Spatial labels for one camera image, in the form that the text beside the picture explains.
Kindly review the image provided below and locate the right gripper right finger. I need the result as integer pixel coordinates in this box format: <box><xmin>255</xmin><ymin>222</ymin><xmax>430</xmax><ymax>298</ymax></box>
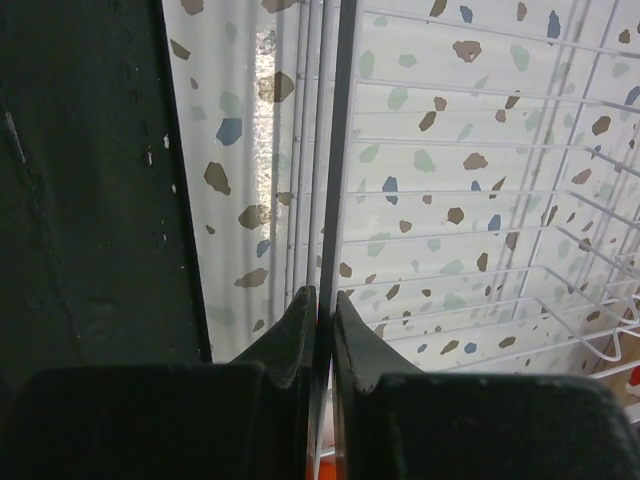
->
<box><xmin>332</xmin><ymin>294</ymin><xmax>639</xmax><ymax>479</ymax></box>

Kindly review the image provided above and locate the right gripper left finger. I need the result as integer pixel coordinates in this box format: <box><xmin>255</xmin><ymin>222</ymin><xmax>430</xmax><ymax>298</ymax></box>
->
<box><xmin>1</xmin><ymin>287</ymin><xmax>316</xmax><ymax>479</ymax></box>

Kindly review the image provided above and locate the white wire dish rack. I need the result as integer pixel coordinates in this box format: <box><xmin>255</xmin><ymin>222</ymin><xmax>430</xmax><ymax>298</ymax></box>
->
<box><xmin>269</xmin><ymin>0</ymin><xmax>640</xmax><ymax>471</ymax></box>

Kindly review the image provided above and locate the orange bowl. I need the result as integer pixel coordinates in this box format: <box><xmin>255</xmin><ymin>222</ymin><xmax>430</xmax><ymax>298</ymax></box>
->
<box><xmin>626</xmin><ymin>366</ymin><xmax>640</xmax><ymax>394</ymax></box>

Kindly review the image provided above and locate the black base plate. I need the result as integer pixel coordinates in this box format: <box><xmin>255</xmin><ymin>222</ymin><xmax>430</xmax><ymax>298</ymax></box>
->
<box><xmin>1</xmin><ymin>1</ymin><xmax>211</xmax><ymax>392</ymax></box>

